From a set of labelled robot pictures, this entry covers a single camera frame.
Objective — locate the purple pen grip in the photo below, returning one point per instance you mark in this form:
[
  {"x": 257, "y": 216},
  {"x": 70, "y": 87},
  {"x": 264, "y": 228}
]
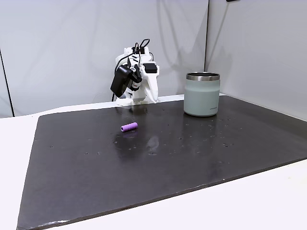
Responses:
[{"x": 129, "y": 127}]

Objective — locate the pale green steel cup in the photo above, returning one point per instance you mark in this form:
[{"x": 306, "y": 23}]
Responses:
[{"x": 202, "y": 95}]

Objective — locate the black table mat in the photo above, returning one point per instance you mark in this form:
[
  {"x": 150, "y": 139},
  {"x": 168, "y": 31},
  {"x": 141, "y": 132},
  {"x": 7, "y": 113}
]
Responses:
[{"x": 153, "y": 163}]

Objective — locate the thin black pole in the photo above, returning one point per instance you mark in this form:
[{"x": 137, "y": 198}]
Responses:
[{"x": 6, "y": 83}]

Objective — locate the black oval camera box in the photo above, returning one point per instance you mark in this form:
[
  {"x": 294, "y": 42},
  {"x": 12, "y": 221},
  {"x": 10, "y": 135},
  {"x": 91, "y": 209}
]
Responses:
[{"x": 121, "y": 80}]

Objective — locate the black wall object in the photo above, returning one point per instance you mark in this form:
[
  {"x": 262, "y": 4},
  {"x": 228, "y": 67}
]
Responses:
[{"x": 233, "y": 0}]

